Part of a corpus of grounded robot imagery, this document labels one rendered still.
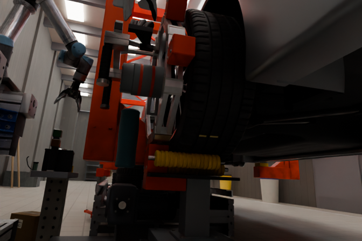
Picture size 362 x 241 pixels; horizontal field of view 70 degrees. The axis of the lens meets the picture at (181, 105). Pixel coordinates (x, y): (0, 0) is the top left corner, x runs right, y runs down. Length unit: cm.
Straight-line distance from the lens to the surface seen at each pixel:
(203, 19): 99
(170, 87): 86
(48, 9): 161
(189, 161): 95
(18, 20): 167
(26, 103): 129
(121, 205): 129
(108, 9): 181
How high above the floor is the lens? 44
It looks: 16 degrees up
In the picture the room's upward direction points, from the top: 3 degrees clockwise
